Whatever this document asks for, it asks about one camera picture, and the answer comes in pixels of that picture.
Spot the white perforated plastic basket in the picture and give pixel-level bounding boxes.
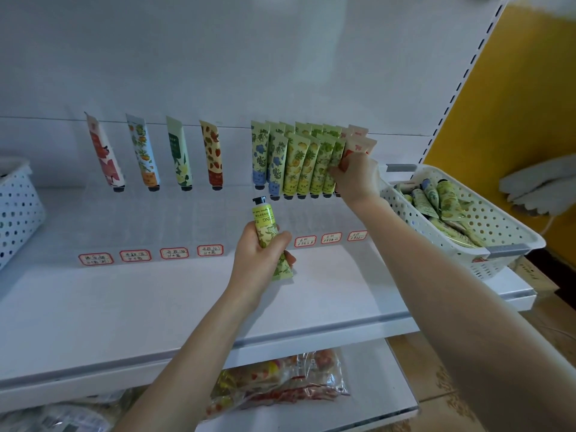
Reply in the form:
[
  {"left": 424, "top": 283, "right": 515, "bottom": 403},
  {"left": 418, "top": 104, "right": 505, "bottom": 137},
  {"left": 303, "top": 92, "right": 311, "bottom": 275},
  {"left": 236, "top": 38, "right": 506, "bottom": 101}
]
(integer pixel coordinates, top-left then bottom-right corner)
[
  {"left": 378, "top": 163, "right": 547, "bottom": 280},
  {"left": 0, "top": 157, "right": 46, "bottom": 271}
]

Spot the person's left forearm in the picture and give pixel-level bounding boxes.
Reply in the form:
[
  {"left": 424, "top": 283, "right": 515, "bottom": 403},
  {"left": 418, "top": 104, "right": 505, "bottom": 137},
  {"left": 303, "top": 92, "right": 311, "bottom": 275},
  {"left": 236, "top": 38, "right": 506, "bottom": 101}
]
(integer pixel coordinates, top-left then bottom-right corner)
[{"left": 112, "top": 296, "right": 271, "bottom": 432}]

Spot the white metal shelf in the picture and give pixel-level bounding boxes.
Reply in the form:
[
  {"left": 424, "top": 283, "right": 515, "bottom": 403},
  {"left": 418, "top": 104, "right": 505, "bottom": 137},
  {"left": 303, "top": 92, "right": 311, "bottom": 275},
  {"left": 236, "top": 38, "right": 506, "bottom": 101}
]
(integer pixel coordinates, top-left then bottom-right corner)
[{"left": 0, "top": 0, "right": 541, "bottom": 432}]

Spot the person's right hand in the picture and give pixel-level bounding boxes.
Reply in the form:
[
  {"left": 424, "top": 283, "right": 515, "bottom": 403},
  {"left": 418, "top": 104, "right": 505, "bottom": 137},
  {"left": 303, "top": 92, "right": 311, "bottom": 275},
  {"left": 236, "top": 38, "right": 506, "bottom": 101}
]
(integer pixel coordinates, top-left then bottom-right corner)
[{"left": 328, "top": 150, "right": 383, "bottom": 211}]

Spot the light green floral hand cream tube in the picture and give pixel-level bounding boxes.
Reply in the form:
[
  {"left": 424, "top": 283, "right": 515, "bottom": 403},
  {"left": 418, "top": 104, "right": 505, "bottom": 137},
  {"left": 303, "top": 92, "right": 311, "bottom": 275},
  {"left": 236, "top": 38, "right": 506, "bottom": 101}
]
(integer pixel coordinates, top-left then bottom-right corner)
[{"left": 252, "top": 195, "right": 295, "bottom": 280}]

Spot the row of hand cream tubes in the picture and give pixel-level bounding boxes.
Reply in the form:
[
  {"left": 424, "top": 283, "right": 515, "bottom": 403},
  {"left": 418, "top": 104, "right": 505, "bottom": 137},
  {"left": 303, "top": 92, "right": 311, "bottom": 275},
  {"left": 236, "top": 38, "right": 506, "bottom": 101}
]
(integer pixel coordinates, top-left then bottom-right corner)
[{"left": 85, "top": 112, "right": 377, "bottom": 199}]

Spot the pile of green hand cream tubes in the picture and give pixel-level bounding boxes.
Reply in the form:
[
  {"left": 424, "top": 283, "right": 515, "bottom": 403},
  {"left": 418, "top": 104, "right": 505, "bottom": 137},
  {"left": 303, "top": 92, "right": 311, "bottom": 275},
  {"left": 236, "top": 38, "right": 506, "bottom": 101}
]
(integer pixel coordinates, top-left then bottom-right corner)
[{"left": 400, "top": 178, "right": 487, "bottom": 250}]

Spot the person's right forearm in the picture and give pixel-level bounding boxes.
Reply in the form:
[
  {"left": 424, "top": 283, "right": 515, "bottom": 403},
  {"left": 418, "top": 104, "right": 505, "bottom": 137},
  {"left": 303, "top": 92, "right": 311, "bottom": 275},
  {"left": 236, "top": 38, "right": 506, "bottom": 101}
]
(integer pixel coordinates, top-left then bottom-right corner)
[{"left": 358, "top": 197, "right": 576, "bottom": 432}]

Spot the person's left hand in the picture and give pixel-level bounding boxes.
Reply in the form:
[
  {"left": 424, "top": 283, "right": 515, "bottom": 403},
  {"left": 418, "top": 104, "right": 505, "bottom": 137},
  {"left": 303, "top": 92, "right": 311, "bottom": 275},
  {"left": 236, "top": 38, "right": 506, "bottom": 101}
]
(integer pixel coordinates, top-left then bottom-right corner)
[{"left": 223, "top": 220, "right": 296, "bottom": 311}]

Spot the clear divider tray with labels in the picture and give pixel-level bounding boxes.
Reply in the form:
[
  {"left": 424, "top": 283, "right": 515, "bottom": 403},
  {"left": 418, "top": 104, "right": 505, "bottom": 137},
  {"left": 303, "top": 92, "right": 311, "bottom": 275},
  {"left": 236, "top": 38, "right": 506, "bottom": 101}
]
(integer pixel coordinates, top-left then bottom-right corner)
[{"left": 78, "top": 229, "right": 368, "bottom": 266}]

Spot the pile of snack packets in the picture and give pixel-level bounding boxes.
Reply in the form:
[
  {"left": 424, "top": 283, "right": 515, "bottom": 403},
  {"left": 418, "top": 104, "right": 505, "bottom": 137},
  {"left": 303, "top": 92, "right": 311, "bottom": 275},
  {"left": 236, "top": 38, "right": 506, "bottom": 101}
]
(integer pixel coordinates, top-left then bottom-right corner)
[{"left": 0, "top": 349, "right": 350, "bottom": 432}]

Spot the small brown cardboard box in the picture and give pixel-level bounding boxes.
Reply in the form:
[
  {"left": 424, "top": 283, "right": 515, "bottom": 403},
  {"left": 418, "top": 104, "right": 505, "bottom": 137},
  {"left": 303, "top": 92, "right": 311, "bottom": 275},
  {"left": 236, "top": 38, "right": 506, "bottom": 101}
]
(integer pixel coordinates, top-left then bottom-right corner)
[{"left": 508, "top": 256, "right": 559, "bottom": 298}]

